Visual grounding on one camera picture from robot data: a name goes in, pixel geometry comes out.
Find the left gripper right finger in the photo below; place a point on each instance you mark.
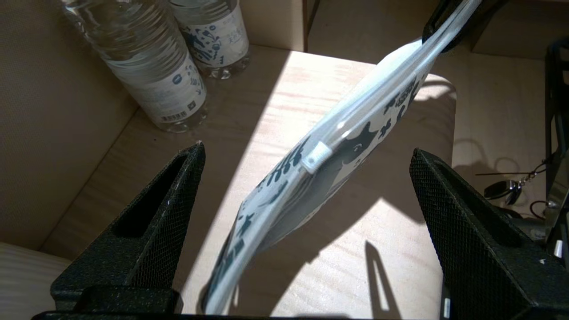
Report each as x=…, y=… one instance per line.
x=489, y=266

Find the small clear water bottle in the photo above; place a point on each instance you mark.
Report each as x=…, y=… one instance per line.
x=151, y=66
x=218, y=35

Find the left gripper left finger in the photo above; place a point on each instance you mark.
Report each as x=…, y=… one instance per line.
x=151, y=258

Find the white ribbed mug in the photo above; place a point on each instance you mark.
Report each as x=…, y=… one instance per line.
x=26, y=280

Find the brown open shelf cabinet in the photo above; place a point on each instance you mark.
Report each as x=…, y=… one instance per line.
x=53, y=111

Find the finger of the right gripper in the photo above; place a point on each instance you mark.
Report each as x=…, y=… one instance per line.
x=440, y=18
x=478, y=18

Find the white blue horse pouch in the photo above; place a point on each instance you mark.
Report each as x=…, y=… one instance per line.
x=284, y=195

